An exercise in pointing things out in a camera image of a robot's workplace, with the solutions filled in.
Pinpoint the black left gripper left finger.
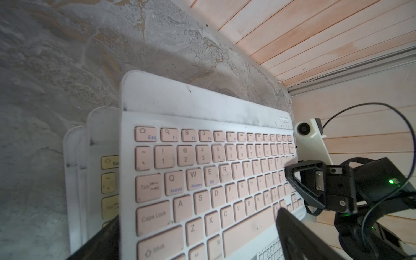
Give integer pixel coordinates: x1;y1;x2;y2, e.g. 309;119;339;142
68;216;120;260

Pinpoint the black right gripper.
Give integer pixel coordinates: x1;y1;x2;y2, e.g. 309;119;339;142
284;157;416;260

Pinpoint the white key keyboard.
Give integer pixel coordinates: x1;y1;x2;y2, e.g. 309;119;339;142
252;236;285;260

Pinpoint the pink keyboard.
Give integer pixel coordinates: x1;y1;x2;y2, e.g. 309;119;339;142
63;126;87;254
76;127;88;245
119;70;306;260

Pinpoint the yellow key keyboard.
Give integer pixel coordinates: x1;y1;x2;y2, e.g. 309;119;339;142
86;107;119;238

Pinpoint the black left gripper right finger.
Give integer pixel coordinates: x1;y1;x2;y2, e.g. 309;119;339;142
276;208;343;260

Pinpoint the aluminium frame bar back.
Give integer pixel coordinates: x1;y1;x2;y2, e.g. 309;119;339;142
288;46;416;96

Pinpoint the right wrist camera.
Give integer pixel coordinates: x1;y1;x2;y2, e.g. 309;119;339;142
294;118;333;165

